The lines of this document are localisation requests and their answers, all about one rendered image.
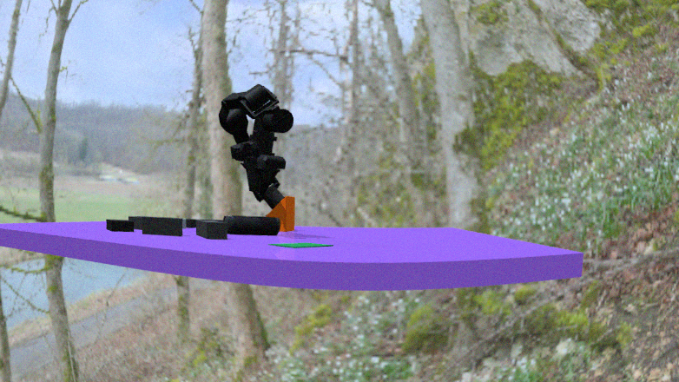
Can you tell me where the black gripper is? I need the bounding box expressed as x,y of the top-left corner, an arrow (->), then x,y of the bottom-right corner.
239,131 -> 286,196

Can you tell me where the green rectangular block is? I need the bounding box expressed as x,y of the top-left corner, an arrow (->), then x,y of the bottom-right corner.
267,243 -> 333,248

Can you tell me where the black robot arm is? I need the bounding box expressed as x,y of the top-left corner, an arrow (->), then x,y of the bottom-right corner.
219,84 -> 293,209

